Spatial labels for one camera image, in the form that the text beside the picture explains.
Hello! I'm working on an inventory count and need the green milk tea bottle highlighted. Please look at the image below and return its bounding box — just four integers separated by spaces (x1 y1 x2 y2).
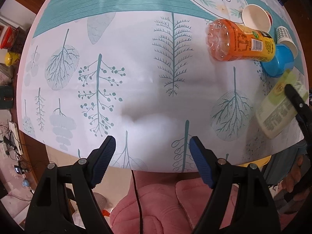
255 70 308 139

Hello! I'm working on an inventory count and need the red tin can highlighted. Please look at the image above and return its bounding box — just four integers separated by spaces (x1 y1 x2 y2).
1 27 17 50

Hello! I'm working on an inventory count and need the red paper cup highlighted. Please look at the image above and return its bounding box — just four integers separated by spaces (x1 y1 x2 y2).
242 4 273 33

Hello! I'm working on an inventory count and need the black cable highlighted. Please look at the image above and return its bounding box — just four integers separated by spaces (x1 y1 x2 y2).
130 169 143 234

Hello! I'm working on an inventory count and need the checkered paper cup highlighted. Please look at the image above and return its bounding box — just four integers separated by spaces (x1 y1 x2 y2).
276 26 298 59

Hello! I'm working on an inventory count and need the teal patterned tablecloth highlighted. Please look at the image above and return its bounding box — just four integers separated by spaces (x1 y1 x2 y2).
17 0 303 172

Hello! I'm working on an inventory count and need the pink fleece robe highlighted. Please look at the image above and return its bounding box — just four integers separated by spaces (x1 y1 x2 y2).
109 170 244 234

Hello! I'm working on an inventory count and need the orange juice bottle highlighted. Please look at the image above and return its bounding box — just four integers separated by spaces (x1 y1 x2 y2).
206 19 276 62

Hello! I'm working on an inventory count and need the yellow round object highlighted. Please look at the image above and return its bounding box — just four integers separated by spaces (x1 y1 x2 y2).
4 52 21 66

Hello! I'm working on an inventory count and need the blue plastic cup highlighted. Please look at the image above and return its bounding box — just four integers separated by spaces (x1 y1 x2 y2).
260 44 294 78

